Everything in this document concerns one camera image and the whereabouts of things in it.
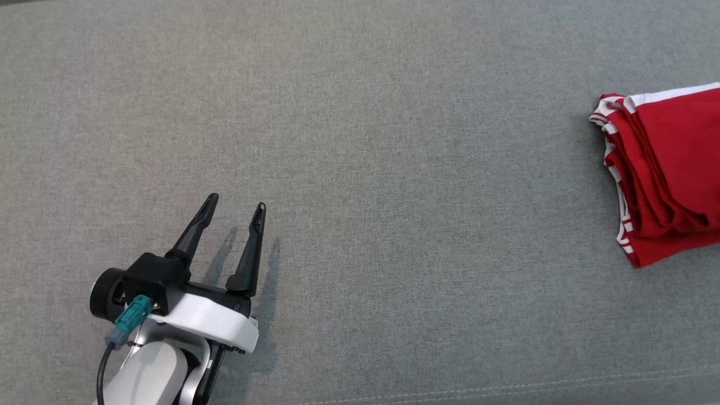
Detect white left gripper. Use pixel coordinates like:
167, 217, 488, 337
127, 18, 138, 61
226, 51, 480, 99
147, 192, 267, 354

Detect red Bulls 23 jersey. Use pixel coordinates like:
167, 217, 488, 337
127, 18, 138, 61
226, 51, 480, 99
589, 92, 720, 269

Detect red shorts with white stripe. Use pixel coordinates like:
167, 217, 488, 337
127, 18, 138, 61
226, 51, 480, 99
603, 82, 720, 238

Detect teal left camera connector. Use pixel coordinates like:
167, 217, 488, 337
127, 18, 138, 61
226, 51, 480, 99
105, 295, 154, 350

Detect black left camera cable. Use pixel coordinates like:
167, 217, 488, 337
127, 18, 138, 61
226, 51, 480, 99
96, 342, 116, 405

